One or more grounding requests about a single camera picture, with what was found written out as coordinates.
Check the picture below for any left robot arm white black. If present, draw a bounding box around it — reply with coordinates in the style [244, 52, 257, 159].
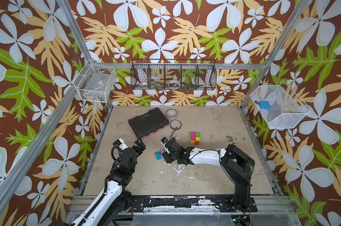
[70, 138, 146, 226]

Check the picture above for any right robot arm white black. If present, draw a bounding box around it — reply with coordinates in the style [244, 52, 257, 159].
[161, 137, 255, 212]

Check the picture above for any teal wood block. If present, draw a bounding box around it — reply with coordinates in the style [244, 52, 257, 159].
[154, 152, 162, 160]

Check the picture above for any black plastic tool case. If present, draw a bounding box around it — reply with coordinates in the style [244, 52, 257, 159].
[129, 107, 169, 139]

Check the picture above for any white tape roll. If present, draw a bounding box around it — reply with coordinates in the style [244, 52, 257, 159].
[167, 80, 180, 88]

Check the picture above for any blue object in basket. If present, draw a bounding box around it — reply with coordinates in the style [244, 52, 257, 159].
[258, 100, 271, 110]

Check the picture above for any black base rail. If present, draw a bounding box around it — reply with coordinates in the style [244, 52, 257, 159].
[131, 195, 258, 213]

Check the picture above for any black wire basket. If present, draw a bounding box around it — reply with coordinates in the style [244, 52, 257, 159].
[130, 59, 217, 90]

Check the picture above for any white wire basket left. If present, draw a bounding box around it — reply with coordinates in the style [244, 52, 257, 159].
[74, 63, 117, 103]

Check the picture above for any white wire basket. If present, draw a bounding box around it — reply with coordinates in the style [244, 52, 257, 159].
[251, 82, 311, 130]
[74, 63, 117, 103]

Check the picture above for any white wire basket right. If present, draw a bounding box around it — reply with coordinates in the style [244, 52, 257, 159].
[251, 82, 311, 130]

